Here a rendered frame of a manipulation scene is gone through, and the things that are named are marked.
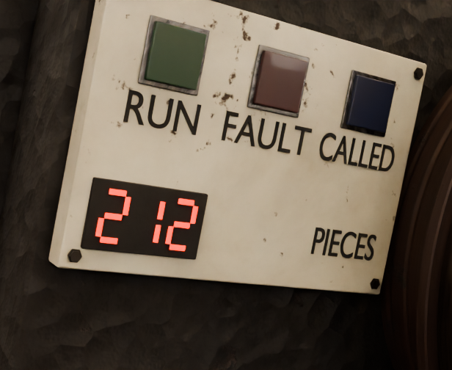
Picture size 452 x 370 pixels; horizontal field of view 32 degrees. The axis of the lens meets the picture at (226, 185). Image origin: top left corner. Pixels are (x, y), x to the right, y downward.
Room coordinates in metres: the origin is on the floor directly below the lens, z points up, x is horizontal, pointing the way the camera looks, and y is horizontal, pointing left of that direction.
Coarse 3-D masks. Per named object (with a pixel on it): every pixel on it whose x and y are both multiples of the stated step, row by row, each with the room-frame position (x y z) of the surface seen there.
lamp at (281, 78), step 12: (264, 60) 0.53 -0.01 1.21; (276, 60) 0.53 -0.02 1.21; (288, 60) 0.54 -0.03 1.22; (300, 60) 0.54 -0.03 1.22; (264, 72) 0.53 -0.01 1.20; (276, 72) 0.53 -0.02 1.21; (288, 72) 0.54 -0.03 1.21; (300, 72) 0.54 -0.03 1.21; (264, 84) 0.53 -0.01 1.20; (276, 84) 0.54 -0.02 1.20; (288, 84) 0.54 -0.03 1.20; (300, 84) 0.55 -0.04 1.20; (264, 96) 0.53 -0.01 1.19; (276, 96) 0.54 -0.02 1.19; (288, 96) 0.54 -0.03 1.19; (300, 96) 0.55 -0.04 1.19; (276, 108) 0.54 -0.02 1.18; (288, 108) 0.54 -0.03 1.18
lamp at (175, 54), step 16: (160, 32) 0.49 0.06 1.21; (176, 32) 0.49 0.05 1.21; (192, 32) 0.50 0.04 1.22; (160, 48) 0.49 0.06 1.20; (176, 48) 0.50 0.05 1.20; (192, 48) 0.50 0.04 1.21; (160, 64) 0.49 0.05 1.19; (176, 64) 0.50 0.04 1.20; (192, 64) 0.50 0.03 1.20; (160, 80) 0.49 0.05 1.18; (176, 80) 0.50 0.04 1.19; (192, 80) 0.50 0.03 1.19
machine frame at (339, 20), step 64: (0, 0) 0.55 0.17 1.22; (64, 0) 0.51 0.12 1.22; (256, 0) 0.55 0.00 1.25; (320, 0) 0.58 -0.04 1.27; (384, 0) 0.61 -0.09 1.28; (448, 0) 0.64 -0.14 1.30; (0, 64) 0.55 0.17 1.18; (64, 64) 0.49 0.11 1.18; (448, 64) 0.65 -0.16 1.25; (0, 128) 0.55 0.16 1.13; (64, 128) 0.49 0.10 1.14; (0, 192) 0.56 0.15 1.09; (0, 256) 0.54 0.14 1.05; (0, 320) 0.52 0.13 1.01; (64, 320) 0.50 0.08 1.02; (128, 320) 0.52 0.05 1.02; (192, 320) 0.55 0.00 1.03; (256, 320) 0.58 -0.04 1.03; (320, 320) 0.61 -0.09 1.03
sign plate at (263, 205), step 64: (128, 0) 0.48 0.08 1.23; (192, 0) 0.50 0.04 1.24; (128, 64) 0.49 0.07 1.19; (256, 64) 0.53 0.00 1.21; (320, 64) 0.56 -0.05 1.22; (384, 64) 0.59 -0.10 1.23; (128, 128) 0.49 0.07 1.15; (192, 128) 0.51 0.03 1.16; (256, 128) 0.54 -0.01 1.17; (320, 128) 0.56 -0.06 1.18; (64, 192) 0.49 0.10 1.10; (128, 192) 0.49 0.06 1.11; (192, 192) 0.51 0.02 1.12; (256, 192) 0.54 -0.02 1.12; (320, 192) 0.57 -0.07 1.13; (384, 192) 0.60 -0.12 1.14; (64, 256) 0.48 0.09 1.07; (128, 256) 0.50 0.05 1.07; (192, 256) 0.52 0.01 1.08; (256, 256) 0.55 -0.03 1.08; (320, 256) 0.58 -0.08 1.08; (384, 256) 0.61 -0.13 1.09
